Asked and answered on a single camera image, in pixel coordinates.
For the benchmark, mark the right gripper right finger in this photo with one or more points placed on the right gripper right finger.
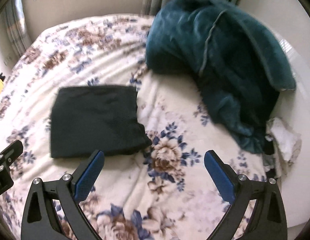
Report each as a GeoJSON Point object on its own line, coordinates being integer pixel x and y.
{"type": "Point", "coordinates": [268, 218]}

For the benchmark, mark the left teal curtain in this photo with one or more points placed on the left teal curtain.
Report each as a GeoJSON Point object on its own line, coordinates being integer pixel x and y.
{"type": "Point", "coordinates": [16, 27]}

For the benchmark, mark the black striped sweater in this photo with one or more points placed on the black striped sweater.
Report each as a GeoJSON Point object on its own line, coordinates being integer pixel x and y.
{"type": "Point", "coordinates": [89, 118]}

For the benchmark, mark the teal velvet blanket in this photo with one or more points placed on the teal velvet blanket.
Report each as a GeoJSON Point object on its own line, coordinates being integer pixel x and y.
{"type": "Point", "coordinates": [236, 62]}

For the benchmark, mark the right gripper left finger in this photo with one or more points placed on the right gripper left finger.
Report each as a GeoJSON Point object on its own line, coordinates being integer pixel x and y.
{"type": "Point", "coordinates": [40, 219]}

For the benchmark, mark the white bed headboard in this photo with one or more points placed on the white bed headboard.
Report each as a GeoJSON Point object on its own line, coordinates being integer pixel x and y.
{"type": "Point", "coordinates": [294, 108]}

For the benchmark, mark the pile of light clothes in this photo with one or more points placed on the pile of light clothes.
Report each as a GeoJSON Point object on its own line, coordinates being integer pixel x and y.
{"type": "Point", "coordinates": [282, 148]}

